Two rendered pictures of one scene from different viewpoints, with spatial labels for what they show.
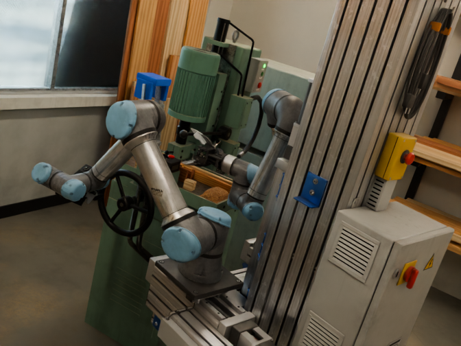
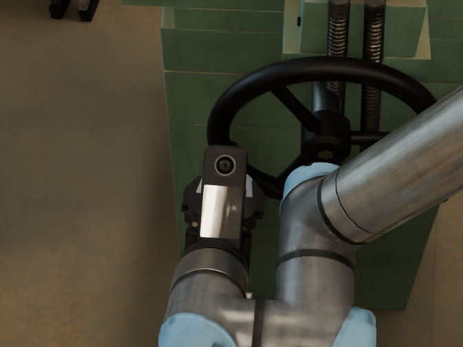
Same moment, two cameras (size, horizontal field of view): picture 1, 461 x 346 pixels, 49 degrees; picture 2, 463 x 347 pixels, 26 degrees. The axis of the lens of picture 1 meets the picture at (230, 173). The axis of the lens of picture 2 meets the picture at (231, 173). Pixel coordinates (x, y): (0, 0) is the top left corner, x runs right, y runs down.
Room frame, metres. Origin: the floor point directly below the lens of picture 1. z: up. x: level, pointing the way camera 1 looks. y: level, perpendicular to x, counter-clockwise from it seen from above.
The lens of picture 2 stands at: (1.32, 0.74, 1.80)
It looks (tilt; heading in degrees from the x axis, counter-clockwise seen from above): 56 degrees down; 340
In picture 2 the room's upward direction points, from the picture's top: straight up
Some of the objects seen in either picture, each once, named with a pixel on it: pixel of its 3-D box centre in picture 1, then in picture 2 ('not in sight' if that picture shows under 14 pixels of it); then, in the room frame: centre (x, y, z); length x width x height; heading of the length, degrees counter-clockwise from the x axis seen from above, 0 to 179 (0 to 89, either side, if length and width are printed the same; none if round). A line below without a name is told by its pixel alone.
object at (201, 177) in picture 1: (185, 170); not in sight; (2.25, 0.21, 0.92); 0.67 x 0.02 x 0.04; 67
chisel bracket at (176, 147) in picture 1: (180, 151); not in sight; (2.29, 0.25, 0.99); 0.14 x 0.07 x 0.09; 157
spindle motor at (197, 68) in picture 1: (193, 84); not in sight; (2.27, 0.26, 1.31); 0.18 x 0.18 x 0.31
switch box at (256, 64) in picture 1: (255, 75); not in sight; (2.51, 0.01, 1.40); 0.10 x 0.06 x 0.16; 157
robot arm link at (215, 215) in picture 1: (210, 228); not in sight; (1.55, 0.02, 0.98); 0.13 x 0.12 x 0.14; 155
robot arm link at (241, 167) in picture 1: (245, 171); not in sight; (1.94, -0.06, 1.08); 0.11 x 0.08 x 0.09; 68
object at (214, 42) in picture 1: (220, 37); not in sight; (2.40, 0.21, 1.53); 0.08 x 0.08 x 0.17; 67
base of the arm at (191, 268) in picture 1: (203, 259); not in sight; (1.55, 0.01, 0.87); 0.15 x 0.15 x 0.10
